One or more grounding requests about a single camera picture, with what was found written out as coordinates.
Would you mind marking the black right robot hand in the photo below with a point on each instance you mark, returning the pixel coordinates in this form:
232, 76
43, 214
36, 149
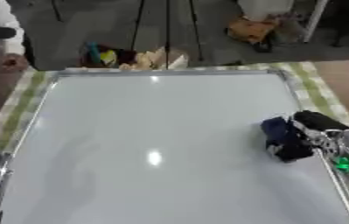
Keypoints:
319, 120

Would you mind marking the dark blue whiteboard brush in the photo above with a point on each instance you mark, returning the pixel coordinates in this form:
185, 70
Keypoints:
279, 132

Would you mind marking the orange bag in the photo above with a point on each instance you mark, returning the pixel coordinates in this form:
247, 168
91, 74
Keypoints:
249, 30

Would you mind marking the black tripod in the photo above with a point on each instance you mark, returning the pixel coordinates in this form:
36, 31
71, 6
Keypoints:
167, 32

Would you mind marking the box of colourful toys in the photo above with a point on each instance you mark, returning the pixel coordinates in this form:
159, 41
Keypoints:
112, 57

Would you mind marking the person's hand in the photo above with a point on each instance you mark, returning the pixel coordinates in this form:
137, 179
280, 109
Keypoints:
15, 61

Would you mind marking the person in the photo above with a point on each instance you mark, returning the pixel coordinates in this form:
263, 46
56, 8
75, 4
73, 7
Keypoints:
2, 20

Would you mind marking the white post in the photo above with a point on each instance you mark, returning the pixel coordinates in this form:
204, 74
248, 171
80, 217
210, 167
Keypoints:
315, 20

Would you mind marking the white whiteboard with silver frame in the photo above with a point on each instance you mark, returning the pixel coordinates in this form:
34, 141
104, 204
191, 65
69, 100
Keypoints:
151, 131

